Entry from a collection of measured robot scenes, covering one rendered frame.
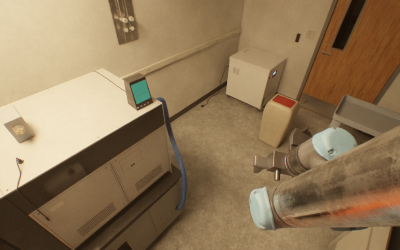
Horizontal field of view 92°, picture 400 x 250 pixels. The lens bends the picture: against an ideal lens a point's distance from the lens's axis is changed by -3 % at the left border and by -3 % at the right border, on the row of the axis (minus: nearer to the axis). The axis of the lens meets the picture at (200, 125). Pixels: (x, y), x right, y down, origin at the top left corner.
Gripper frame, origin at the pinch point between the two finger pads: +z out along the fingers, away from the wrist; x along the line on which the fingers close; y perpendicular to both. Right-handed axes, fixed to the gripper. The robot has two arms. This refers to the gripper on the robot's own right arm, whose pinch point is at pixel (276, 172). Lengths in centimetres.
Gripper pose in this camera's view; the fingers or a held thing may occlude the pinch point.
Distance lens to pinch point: 73.5
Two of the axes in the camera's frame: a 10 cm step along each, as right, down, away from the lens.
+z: -0.6, 4.0, 9.1
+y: -2.1, 8.9, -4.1
